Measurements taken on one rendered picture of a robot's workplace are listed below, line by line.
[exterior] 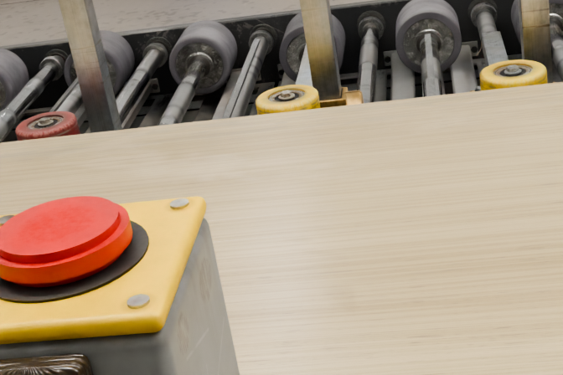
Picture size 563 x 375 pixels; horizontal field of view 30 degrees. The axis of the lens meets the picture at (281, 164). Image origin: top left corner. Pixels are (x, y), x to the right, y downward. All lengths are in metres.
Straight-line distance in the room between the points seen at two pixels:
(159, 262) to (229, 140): 0.94
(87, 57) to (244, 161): 0.37
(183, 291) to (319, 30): 1.11
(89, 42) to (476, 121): 0.55
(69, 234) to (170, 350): 0.04
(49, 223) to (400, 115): 0.95
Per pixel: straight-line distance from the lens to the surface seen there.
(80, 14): 1.44
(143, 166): 1.21
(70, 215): 0.31
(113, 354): 0.28
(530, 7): 1.39
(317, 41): 1.40
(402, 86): 1.77
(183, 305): 0.29
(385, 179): 1.07
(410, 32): 1.78
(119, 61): 1.91
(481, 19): 1.84
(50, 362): 0.28
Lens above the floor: 1.35
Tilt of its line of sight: 23 degrees down
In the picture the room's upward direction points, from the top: 10 degrees counter-clockwise
